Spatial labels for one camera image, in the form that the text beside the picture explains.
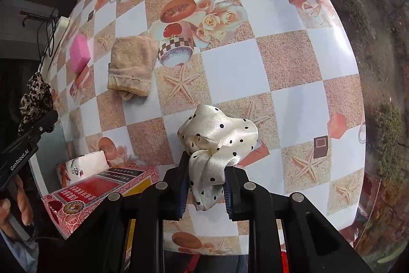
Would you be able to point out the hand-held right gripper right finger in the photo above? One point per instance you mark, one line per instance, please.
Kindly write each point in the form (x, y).
(229, 196)

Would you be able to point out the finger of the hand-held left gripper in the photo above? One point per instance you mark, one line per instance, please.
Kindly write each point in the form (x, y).
(44, 126)

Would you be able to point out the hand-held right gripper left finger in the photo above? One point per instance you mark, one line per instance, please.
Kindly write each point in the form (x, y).
(182, 193)

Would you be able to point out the leopard print scarf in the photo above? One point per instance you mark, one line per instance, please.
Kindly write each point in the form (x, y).
(35, 97)

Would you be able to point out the white polka dot scarf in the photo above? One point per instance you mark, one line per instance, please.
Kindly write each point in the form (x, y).
(217, 126)

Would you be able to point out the beige fuzzy towel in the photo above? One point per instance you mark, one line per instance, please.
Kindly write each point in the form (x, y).
(131, 62)

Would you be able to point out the person's left hand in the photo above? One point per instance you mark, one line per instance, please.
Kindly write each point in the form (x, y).
(24, 199)

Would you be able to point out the silver metal box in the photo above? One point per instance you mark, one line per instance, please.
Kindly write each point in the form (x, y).
(48, 148)

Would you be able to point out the white printed packet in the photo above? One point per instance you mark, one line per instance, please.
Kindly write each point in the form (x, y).
(86, 164)

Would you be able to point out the pink sponge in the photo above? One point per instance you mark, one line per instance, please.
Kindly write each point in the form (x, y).
(80, 52)

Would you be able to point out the red patterned box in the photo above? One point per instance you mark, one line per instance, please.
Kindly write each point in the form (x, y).
(92, 196)

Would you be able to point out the white power strip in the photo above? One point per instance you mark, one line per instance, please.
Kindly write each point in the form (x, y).
(59, 28)

